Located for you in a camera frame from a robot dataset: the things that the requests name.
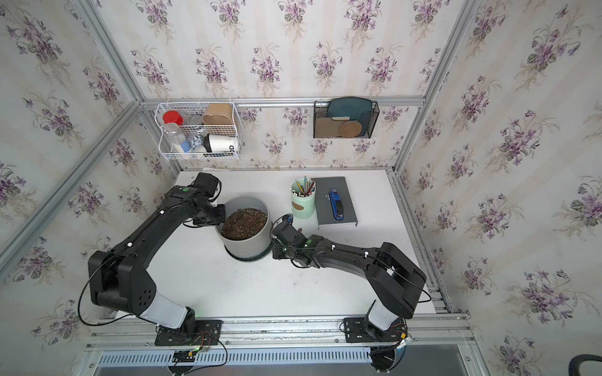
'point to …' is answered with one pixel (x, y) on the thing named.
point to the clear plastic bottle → (174, 136)
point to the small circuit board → (183, 356)
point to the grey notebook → (324, 211)
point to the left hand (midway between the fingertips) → (224, 222)
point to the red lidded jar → (172, 117)
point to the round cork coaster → (350, 129)
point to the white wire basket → (199, 130)
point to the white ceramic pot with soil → (247, 229)
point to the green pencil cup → (302, 198)
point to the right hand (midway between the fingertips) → (276, 249)
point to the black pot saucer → (251, 258)
